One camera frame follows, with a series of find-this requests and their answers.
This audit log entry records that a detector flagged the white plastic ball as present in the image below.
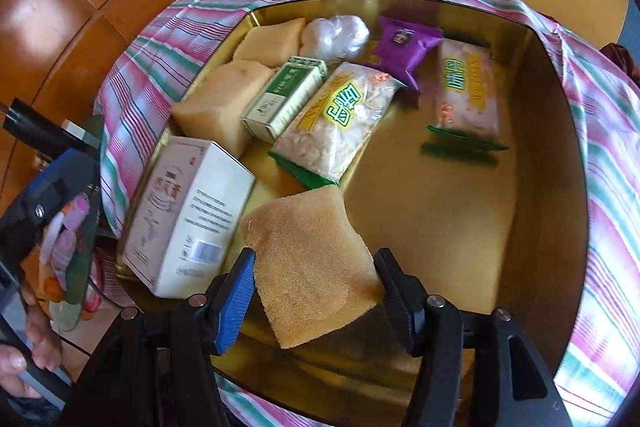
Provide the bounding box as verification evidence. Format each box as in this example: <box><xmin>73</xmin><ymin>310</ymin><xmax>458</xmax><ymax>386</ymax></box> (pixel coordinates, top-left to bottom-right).
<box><xmin>299</xmin><ymin>14</ymin><xmax>371</xmax><ymax>62</ymax></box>

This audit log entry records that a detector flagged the gold metal tin box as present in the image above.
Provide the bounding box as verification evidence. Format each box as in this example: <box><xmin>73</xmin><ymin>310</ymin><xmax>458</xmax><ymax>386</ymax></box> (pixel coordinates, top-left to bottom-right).
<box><xmin>115</xmin><ymin>0</ymin><xmax>587</xmax><ymax>425</ymax></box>

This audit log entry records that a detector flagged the striped pink green tablecloth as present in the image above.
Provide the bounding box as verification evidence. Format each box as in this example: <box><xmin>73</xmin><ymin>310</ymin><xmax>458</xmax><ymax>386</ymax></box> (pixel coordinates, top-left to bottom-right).
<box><xmin>92</xmin><ymin>0</ymin><xmax>640</xmax><ymax>427</ymax></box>

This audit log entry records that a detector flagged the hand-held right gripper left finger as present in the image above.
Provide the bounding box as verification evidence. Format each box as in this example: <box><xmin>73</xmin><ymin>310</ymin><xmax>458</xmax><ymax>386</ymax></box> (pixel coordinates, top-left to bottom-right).
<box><xmin>60</xmin><ymin>248</ymin><xmax>257</xmax><ymax>427</ymax></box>

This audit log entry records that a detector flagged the rice snack packet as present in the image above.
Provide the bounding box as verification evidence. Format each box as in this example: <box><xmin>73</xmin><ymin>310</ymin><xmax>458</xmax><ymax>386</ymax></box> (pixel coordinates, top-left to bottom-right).
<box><xmin>269</xmin><ymin>62</ymin><xmax>407</xmax><ymax>188</ymax></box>
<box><xmin>426</xmin><ymin>39</ymin><xmax>510</xmax><ymax>152</ymax></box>

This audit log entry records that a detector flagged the maroon cloth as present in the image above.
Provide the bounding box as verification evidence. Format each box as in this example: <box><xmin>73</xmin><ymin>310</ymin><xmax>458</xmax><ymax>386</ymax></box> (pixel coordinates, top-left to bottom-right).
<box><xmin>600</xmin><ymin>42</ymin><xmax>640</xmax><ymax>88</ymax></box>

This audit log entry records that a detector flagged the person's left hand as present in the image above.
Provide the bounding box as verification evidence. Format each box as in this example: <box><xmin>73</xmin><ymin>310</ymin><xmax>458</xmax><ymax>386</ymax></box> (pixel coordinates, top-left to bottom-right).
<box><xmin>0</xmin><ymin>279</ymin><xmax>63</xmax><ymax>400</ymax></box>

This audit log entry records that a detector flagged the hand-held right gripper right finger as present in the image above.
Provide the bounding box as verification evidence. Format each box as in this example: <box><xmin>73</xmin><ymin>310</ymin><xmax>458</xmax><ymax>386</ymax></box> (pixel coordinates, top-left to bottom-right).
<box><xmin>374</xmin><ymin>248</ymin><xmax>563</xmax><ymax>427</ymax></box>

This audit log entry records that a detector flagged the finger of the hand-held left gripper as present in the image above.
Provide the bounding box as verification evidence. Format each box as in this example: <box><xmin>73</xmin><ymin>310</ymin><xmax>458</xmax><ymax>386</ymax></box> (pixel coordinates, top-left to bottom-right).
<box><xmin>0</xmin><ymin>150</ymin><xmax>103</xmax><ymax>270</ymax></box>

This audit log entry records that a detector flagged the purple snack packet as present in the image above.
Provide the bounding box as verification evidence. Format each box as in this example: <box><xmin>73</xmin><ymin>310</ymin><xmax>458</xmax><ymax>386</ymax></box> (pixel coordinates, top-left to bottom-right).
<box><xmin>367</xmin><ymin>16</ymin><xmax>445</xmax><ymax>90</ymax></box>

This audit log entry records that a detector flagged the green and white carton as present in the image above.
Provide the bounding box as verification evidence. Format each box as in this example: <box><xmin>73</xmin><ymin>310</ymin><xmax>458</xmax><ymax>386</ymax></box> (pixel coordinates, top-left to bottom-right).
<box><xmin>241</xmin><ymin>56</ymin><xmax>328</xmax><ymax>144</ymax></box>

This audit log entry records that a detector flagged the colourful snack packet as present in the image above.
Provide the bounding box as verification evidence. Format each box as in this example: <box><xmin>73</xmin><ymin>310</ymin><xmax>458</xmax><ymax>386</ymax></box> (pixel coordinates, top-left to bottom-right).
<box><xmin>40</xmin><ymin>187</ymin><xmax>103</xmax><ymax>320</ymax></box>

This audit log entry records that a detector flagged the black bottle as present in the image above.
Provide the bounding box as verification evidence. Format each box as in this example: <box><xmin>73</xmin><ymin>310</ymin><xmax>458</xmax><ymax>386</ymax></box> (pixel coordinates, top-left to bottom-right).
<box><xmin>2</xmin><ymin>98</ymin><xmax>101</xmax><ymax>158</ymax></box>

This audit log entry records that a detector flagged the white cardboard box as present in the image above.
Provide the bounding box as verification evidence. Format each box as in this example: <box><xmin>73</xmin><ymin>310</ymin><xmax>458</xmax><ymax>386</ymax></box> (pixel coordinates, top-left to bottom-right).
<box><xmin>121</xmin><ymin>136</ymin><xmax>257</xmax><ymax>299</ymax></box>

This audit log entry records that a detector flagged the yellow sponge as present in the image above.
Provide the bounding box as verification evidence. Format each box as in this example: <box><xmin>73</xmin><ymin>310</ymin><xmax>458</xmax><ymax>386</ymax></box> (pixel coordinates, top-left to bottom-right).
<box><xmin>240</xmin><ymin>185</ymin><xmax>386</xmax><ymax>350</ymax></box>
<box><xmin>171</xmin><ymin>59</ymin><xmax>275</xmax><ymax>158</ymax></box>
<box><xmin>232</xmin><ymin>18</ymin><xmax>307</xmax><ymax>68</ymax></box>

